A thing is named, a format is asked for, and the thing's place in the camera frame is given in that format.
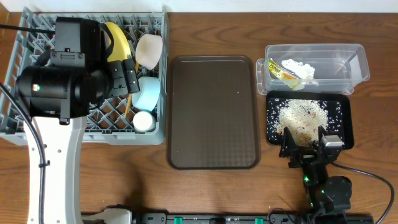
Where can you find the dark brown serving tray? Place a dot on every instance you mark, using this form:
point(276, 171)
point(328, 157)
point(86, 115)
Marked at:
point(212, 113)

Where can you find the white cup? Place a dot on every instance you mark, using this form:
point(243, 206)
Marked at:
point(143, 122)

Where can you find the white tissue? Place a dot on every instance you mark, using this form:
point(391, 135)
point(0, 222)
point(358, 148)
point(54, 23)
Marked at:
point(303, 70)

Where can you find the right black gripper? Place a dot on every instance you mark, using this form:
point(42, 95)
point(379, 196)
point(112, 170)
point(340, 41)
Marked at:
point(300, 161)

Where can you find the light blue bowl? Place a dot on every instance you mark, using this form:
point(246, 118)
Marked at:
point(146, 99)

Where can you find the clear plastic bin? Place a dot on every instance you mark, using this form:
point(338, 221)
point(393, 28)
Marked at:
point(338, 67)

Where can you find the black waste tray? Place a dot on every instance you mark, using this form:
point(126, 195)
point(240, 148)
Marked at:
point(348, 139)

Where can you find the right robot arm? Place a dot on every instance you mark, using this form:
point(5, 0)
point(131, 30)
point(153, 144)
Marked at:
point(328, 195)

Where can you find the rice food waste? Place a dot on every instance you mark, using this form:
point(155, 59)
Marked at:
point(302, 118)

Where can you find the yellow plate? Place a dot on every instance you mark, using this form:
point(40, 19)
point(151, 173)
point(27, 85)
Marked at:
point(121, 49)

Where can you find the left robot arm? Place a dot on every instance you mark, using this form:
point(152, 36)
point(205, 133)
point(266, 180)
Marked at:
point(91, 62)

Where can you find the grey dishwasher rack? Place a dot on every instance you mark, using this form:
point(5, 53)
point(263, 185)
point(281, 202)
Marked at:
point(110, 122)

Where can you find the green snack bar wrapper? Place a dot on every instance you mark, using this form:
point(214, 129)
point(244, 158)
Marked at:
point(280, 73)

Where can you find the wooden chopstick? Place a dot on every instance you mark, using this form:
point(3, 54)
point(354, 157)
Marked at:
point(136, 68)
point(128, 105)

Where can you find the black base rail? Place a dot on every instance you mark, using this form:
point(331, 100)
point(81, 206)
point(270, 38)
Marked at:
point(233, 218)

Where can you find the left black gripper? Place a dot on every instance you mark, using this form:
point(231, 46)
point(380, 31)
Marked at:
point(123, 78)

